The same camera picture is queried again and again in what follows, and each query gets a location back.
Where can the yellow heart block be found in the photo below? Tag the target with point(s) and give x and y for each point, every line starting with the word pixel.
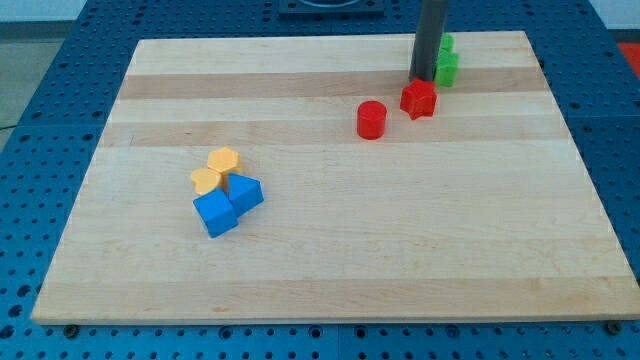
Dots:
pixel 205 180

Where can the blue triangle block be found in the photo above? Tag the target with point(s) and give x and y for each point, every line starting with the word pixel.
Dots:
pixel 244 193

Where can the green star block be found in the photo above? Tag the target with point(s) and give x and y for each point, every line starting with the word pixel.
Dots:
pixel 446 68

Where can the red cylinder block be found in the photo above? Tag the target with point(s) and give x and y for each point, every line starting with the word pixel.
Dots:
pixel 371 120

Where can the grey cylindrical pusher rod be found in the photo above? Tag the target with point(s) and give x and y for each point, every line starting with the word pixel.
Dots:
pixel 427 40

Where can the red star block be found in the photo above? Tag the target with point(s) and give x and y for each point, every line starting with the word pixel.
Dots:
pixel 419 98

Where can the light wooden board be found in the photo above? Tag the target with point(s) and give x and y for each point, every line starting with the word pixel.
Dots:
pixel 484 212

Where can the green block behind rod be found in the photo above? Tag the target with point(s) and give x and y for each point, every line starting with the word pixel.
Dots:
pixel 447 43

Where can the blue cube block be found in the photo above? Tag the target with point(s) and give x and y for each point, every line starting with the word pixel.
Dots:
pixel 216 212

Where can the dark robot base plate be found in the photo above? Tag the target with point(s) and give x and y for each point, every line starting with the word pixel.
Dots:
pixel 330 7

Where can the yellow hexagon block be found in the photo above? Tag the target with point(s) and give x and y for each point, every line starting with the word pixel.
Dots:
pixel 224 161

